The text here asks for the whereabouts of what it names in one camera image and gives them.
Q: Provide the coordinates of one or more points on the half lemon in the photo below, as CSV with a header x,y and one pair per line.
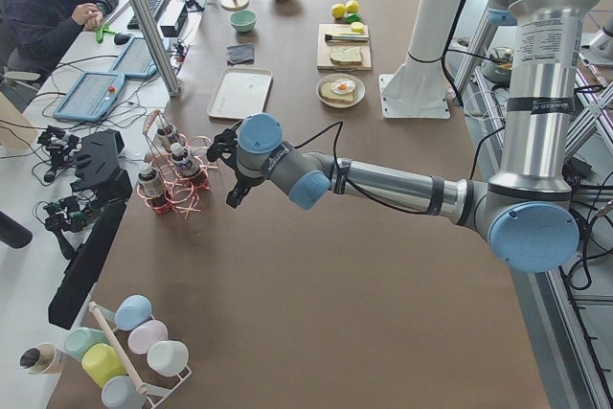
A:
x,y
357,27

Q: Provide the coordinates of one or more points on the computer mouse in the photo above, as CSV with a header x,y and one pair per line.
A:
x,y
122,38

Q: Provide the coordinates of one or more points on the grey folded cloth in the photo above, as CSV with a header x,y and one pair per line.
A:
x,y
240,53

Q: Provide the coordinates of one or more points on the blue teach pendant near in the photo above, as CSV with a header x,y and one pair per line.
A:
x,y
90,97

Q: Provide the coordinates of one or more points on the white cup rack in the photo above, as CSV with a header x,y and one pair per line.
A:
x,y
155,387

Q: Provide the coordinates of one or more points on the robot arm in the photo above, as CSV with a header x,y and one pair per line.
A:
x,y
522,211

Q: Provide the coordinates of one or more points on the white plate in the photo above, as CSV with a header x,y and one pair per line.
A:
x,y
359,93

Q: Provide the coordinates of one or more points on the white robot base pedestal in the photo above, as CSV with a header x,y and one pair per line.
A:
x,y
417,90

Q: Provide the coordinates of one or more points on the bottle lower left rack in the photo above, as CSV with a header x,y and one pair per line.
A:
x,y
185,164

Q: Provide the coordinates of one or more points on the white cup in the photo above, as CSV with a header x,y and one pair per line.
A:
x,y
168,357

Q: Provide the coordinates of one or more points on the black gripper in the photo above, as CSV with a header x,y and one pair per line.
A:
x,y
242,182

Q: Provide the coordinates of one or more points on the pink cup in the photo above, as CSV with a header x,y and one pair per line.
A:
x,y
143,337

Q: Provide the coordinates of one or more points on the aluminium frame post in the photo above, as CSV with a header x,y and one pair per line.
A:
x,y
155,45

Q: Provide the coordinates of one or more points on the green bowl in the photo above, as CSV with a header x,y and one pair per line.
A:
x,y
243,21

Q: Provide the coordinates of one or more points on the steel muddler black tip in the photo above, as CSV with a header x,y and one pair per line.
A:
x,y
358,38

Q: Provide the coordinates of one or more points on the blue teach pendant far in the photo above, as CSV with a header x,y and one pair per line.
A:
x,y
135,61

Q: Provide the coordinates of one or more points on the cream rabbit tray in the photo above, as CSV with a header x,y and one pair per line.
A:
x,y
240,92

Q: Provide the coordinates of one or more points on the fried egg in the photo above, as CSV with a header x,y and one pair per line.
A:
x,y
342,87

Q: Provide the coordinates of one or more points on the grey blue cup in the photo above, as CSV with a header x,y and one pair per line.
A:
x,y
120,393

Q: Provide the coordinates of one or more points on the whole lemon lower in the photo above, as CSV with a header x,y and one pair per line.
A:
x,y
351,6

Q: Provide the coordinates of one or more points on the copper wire bottle rack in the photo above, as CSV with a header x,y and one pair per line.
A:
x,y
183,196

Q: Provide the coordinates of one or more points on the black keyboard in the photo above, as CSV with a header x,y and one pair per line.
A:
x,y
151,6

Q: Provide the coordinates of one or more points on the seated person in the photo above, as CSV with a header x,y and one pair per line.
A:
x,y
46,29

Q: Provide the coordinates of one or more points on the bottle lower right rack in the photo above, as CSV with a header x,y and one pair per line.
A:
x,y
152,185

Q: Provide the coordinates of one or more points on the whole lemon upper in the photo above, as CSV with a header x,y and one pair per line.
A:
x,y
338,11

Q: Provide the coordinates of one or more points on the yellow cup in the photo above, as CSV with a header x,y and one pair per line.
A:
x,y
102,363

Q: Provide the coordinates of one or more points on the blue teach pendant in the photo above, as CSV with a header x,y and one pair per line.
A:
x,y
135,61
90,97

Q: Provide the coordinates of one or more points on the whole lemon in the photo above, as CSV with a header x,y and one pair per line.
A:
x,y
351,6
338,11

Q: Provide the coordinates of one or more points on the bottle upper in rack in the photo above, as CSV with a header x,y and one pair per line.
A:
x,y
168,135

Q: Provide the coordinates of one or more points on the green lime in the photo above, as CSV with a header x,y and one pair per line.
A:
x,y
353,17

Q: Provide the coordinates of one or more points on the wooden cutting board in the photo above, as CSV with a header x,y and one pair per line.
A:
x,y
324,47

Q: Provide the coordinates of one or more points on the bread slice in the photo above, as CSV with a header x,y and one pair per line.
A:
x,y
328,96
345,55

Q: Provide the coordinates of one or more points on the mint green cup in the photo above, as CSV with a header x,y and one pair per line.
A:
x,y
80,340

